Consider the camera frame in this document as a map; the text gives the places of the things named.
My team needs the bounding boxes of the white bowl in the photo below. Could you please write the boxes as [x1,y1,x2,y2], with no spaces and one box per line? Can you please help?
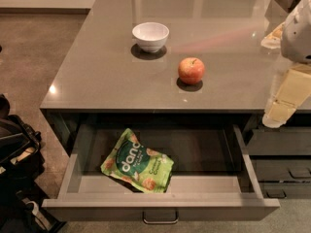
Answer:
[132,22,170,52]

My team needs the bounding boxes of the grey open top drawer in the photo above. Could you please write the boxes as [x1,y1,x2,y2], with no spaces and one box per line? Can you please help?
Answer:
[41,123,281,223]

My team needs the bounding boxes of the metal drawer handle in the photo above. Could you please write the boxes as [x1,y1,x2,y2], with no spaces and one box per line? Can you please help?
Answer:
[142,211,179,225]

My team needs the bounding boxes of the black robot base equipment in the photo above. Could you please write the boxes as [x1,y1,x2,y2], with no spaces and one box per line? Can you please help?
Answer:
[0,94,64,233]

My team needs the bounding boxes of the green rice chip bag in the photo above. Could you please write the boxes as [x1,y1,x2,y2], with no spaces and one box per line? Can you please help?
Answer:
[100,128,174,193]

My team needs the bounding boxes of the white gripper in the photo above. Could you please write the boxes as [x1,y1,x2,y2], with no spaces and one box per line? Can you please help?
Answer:
[260,0,311,128]

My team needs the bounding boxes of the closed lower right drawers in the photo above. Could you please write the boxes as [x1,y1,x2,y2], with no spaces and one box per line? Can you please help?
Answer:
[247,127,311,199]

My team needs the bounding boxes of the red apple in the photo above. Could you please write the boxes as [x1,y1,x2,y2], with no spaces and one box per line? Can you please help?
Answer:
[178,57,205,84]

